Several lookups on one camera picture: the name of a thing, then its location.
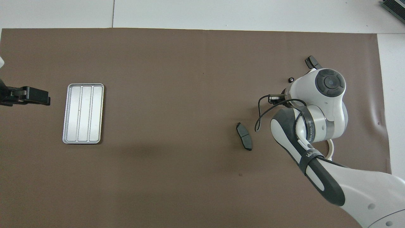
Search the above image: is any short dark grey brake pad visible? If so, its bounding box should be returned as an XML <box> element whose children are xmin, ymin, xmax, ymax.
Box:
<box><xmin>305</xmin><ymin>55</ymin><xmax>323</xmax><ymax>70</ymax></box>

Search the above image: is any white curved plastic bracket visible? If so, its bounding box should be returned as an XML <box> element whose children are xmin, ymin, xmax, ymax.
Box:
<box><xmin>321</xmin><ymin>139</ymin><xmax>335</xmax><ymax>162</ymax></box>

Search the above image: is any dark ribbed device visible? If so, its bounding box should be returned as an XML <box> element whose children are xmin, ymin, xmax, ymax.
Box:
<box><xmin>381</xmin><ymin>0</ymin><xmax>405</xmax><ymax>24</ymax></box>

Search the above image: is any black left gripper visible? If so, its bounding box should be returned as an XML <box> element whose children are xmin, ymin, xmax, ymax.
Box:
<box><xmin>0</xmin><ymin>79</ymin><xmax>51</xmax><ymax>107</ymax></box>

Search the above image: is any silver metal tray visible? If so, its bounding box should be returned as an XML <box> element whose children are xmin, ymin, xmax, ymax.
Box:
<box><xmin>62</xmin><ymin>83</ymin><xmax>104</xmax><ymax>144</ymax></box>

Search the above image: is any long dark grey brake pad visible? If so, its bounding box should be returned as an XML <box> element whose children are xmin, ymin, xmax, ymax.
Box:
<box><xmin>236</xmin><ymin>122</ymin><xmax>253</xmax><ymax>151</ymax></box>

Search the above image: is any brown paper mat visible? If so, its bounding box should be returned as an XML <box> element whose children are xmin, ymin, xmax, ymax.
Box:
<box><xmin>0</xmin><ymin>28</ymin><xmax>398</xmax><ymax>228</ymax></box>

